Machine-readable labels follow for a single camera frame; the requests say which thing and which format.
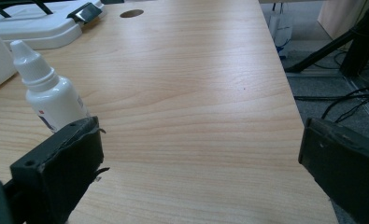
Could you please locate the white dropper bottle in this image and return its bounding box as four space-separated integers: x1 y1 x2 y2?
9 39 91 134

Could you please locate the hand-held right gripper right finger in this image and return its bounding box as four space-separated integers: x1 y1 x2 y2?
298 117 369 224

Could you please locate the white paper bag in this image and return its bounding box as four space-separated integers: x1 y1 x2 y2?
267 3 293 59

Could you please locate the black cable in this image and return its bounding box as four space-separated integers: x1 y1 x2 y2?
320 96 369 124
293 88 369 102

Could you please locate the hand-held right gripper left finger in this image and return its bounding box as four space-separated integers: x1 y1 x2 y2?
9 116 110 224

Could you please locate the black tripod stand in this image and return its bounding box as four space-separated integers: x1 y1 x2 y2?
284 0 369 111

